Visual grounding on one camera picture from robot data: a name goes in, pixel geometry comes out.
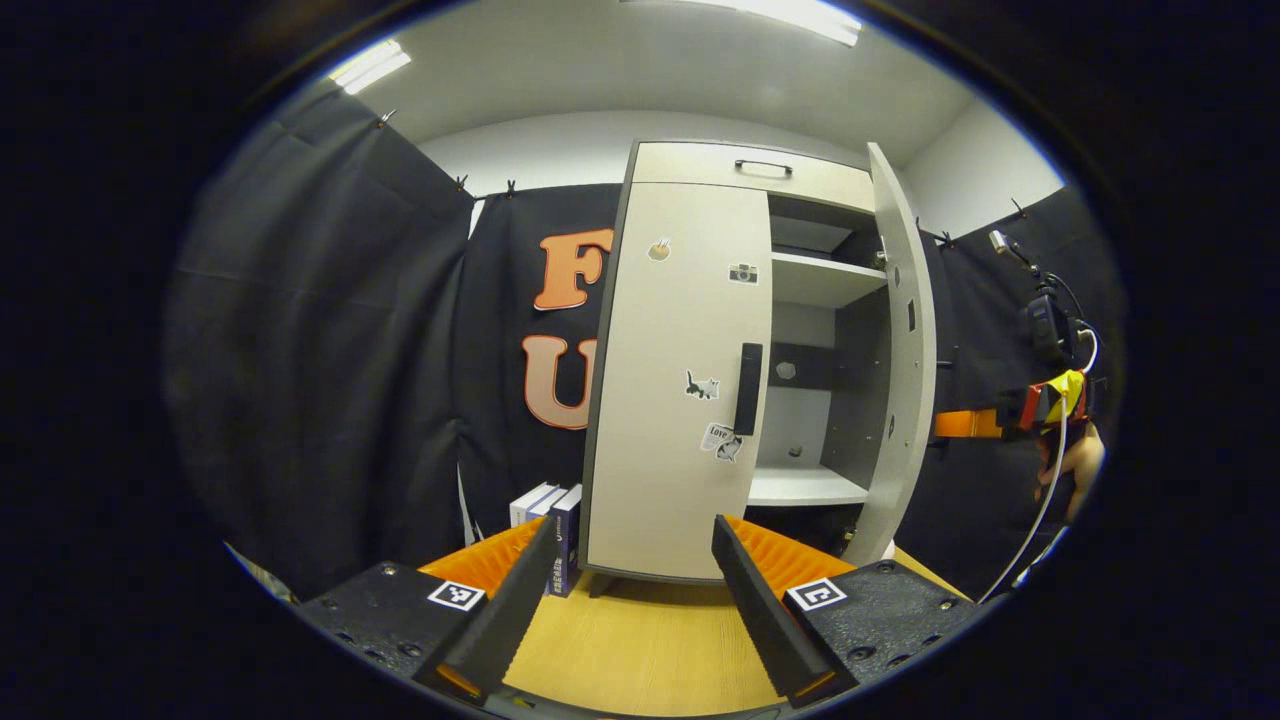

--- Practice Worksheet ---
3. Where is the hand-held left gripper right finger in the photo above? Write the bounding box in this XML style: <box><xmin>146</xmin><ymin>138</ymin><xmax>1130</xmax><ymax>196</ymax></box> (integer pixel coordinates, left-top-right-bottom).
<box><xmin>711</xmin><ymin>514</ymin><xmax>991</xmax><ymax>709</ymax></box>

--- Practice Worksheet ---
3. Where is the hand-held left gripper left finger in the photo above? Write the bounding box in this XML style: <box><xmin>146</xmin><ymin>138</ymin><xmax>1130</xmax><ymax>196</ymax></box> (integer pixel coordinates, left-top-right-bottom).
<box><xmin>295</xmin><ymin>515</ymin><xmax>563</xmax><ymax>706</ymax></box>

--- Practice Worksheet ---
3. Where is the beige cabinet door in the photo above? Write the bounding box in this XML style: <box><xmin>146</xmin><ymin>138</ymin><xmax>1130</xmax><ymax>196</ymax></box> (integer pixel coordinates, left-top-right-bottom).
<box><xmin>585</xmin><ymin>182</ymin><xmax>773</xmax><ymax>583</ymax></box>
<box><xmin>840</xmin><ymin>142</ymin><xmax>938</xmax><ymax>566</ymax></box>

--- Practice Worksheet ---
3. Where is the beige double-door shoe cabinet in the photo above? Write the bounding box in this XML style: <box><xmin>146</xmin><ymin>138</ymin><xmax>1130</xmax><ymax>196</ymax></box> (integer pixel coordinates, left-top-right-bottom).
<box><xmin>580</xmin><ymin>140</ymin><xmax>941</xmax><ymax>601</ymax></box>

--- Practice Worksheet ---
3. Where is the black backdrop cloth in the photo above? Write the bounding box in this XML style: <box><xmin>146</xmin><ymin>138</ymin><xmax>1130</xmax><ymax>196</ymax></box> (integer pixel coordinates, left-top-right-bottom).
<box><xmin>165</xmin><ymin>90</ymin><xmax>1126</xmax><ymax>601</ymax></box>

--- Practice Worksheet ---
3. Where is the ceiling light panel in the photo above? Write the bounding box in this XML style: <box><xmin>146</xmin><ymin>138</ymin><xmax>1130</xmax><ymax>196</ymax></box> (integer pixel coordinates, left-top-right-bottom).
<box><xmin>328</xmin><ymin>38</ymin><xmax>413</xmax><ymax>96</ymax></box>
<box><xmin>620</xmin><ymin>0</ymin><xmax>863</xmax><ymax>48</ymax></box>

